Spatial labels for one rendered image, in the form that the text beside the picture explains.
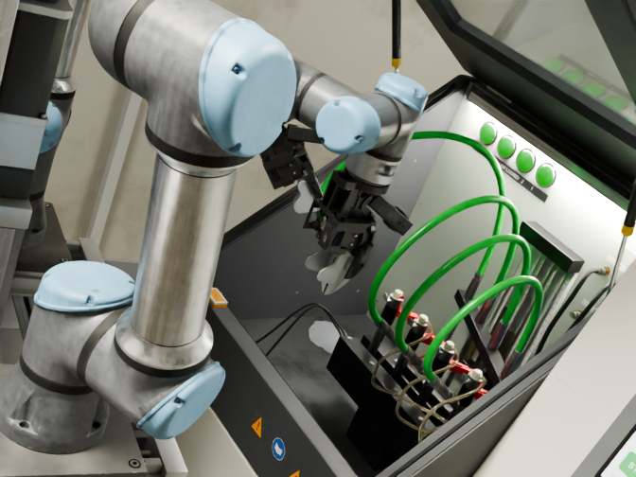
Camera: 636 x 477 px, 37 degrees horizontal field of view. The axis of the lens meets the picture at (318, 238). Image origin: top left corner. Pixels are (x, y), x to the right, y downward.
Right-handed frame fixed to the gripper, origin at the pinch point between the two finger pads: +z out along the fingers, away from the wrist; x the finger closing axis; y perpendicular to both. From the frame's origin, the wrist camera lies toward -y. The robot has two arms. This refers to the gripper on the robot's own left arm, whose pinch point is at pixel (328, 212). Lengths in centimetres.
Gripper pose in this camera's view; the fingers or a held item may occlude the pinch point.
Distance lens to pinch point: 176.7
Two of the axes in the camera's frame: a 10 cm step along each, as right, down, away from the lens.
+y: -9.1, 4.0, 0.6
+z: 4.0, 8.9, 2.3
